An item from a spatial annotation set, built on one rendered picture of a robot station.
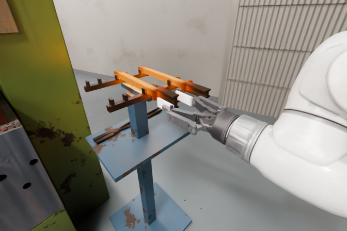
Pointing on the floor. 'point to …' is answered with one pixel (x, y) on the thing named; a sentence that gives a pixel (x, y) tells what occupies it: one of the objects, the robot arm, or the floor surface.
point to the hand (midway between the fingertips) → (173, 101)
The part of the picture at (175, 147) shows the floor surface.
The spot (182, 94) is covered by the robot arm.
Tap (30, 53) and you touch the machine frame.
